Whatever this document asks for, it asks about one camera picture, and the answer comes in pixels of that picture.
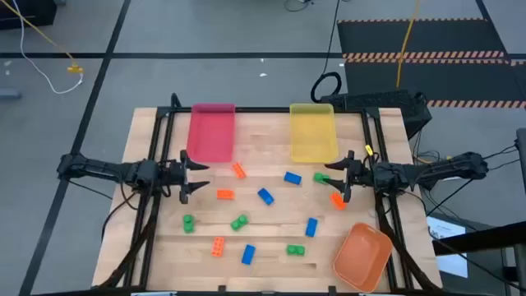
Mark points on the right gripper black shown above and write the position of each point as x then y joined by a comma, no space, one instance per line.
363,173

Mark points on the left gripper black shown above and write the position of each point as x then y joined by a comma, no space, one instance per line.
172,172

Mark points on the green toy block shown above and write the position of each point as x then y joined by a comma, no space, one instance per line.
320,177
295,250
239,222
188,223

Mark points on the small orange toy block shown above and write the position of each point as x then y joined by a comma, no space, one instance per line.
338,202
225,194
239,170

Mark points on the large orange toy block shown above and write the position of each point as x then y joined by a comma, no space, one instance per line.
218,246

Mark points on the blue toy block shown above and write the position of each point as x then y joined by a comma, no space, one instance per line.
266,196
311,227
248,254
292,177

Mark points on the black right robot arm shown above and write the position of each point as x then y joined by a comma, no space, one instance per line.
452,166

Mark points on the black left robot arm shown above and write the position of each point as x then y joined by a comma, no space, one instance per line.
102,167

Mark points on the small yellow tag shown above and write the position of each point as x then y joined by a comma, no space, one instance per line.
369,150

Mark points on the pink plastic tray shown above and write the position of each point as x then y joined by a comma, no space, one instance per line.
210,133

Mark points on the yellow plastic tray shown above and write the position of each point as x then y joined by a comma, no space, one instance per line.
313,133

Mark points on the orange plastic tray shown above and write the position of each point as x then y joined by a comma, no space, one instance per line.
362,257

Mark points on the lit monitor screen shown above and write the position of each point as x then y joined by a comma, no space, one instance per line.
450,255

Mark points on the black desk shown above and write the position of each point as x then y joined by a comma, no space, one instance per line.
485,240

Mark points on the black hazard-striped floor ramp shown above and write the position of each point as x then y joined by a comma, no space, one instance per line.
431,37

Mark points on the flat grey floor object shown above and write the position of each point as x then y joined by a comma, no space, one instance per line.
8,94

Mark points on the black cabinet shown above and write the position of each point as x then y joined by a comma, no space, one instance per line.
24,14

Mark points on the grey upright post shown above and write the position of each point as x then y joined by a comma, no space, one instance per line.
522,160

